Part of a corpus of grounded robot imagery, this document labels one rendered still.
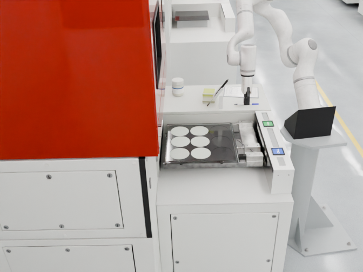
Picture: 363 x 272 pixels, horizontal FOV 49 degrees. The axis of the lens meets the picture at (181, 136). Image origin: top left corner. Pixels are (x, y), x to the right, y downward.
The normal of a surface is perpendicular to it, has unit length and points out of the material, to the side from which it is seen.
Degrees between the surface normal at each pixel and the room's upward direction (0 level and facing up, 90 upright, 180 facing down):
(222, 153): 0
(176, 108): 0
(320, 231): 0
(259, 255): 90
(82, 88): 90
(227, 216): 90
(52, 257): 90
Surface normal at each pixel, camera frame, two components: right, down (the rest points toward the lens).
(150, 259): 0.00, 0.53
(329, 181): -0.03, -0.85
